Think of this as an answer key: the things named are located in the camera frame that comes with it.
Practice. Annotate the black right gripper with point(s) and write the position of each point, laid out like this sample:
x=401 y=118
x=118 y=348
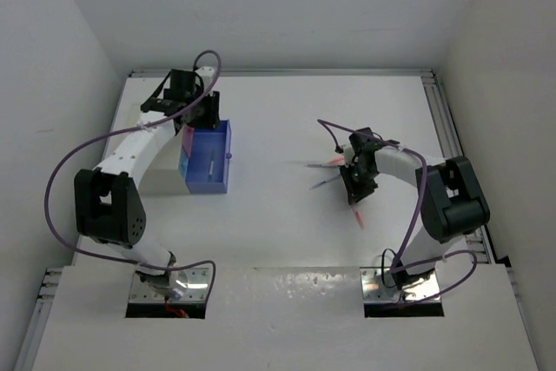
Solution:
x=355 y=193

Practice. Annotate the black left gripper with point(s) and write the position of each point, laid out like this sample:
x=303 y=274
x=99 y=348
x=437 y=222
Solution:
x=210 y=118

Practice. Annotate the pink drawer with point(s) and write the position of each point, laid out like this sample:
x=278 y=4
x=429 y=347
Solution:
x=187 y=139

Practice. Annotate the orange gel pen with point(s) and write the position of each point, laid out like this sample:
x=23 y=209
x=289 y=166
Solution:
x=336 y=161

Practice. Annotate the pink gel pen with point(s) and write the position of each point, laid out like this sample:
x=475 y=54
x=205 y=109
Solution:
x=358 y=217

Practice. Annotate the green gel pen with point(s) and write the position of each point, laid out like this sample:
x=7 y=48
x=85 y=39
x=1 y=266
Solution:
x=211 y=166

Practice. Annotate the dark blue gel pen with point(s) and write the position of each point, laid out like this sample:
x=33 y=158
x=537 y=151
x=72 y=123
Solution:
x=323 y=166

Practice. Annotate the blue transparent drawer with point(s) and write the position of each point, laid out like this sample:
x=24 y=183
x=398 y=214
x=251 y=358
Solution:
x=195 y=168

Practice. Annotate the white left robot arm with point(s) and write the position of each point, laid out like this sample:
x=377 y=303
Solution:
x=109 y=209

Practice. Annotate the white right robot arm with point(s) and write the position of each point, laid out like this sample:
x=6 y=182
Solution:
x=450 y=201

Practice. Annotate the white drawer cabinet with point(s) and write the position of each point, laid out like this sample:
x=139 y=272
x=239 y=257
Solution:
x=164 y=174

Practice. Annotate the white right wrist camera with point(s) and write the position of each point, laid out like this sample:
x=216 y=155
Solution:
x=349 y=155

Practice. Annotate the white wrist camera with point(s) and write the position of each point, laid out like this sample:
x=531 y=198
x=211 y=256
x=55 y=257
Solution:
x=349 y=155
x=206 y=73

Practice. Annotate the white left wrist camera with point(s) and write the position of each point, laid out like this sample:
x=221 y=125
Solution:
x=206 y=73

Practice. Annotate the aluminium frame rail back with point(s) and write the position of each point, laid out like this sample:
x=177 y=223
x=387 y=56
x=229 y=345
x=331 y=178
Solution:
x=329 y=72

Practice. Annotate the aluminium frame rail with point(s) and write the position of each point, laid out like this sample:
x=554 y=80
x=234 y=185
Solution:
x=40 y=315
x=450 y=145
x=329 y=72

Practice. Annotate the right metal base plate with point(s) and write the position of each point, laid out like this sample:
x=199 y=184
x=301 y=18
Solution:
x=379 y=287

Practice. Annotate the metal base plate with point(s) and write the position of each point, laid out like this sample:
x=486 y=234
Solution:
x=379 y=287
x=184 y=286

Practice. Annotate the aluminium frame rail right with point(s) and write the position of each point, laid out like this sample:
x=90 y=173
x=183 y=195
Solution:
x=450 y=145

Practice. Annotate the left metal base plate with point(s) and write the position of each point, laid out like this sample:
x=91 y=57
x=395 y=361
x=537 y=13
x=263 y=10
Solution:
x=184 y=286

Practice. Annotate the aluminium frame rail left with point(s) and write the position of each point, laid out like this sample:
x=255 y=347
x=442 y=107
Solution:
x=40 y=315

